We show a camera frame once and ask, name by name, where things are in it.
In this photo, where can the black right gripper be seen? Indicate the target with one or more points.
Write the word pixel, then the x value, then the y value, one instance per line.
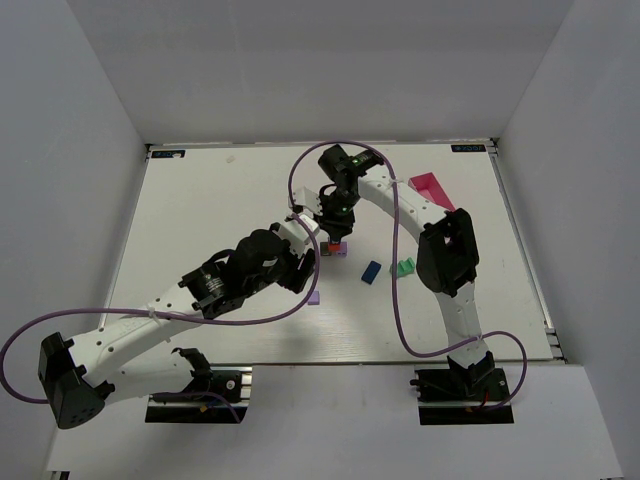
pixel 335 228

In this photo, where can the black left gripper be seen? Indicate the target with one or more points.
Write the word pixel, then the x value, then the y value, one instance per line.
pixel 304 270

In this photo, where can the purple wood cube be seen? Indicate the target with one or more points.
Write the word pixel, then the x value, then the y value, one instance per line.
pixel 314 298
pixel 341 249

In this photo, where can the long dark blue block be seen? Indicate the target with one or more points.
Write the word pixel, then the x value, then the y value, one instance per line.
pixel 371 272

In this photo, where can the green notched wood block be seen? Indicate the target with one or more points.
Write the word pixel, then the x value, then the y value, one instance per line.
pixel 403 268

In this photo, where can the pink plastic box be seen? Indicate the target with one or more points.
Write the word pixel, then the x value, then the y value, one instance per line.
pixel 430 188

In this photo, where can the olive grey wood cube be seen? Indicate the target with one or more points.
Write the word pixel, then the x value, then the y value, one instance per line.
pixel 324 249

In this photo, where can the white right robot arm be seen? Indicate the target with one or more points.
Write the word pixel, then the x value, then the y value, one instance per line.
pixel 447 254

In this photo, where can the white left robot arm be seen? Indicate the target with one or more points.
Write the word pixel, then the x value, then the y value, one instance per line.
pixel 83 374

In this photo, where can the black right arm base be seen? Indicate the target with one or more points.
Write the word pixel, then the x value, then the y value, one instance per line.
pixel 441 402

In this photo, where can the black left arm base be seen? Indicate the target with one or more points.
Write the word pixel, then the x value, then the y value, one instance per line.
pixel 214 395

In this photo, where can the blue label right corner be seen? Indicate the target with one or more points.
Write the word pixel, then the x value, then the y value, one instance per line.
pixel 468 148

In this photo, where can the blue label corner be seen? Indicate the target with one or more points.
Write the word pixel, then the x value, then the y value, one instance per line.
pixel 168 154
pixel 468 148

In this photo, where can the blue label left corner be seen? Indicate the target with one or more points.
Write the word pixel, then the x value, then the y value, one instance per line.
pixel 168 154

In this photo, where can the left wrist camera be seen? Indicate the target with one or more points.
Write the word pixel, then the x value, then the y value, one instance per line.
pixel 297 233

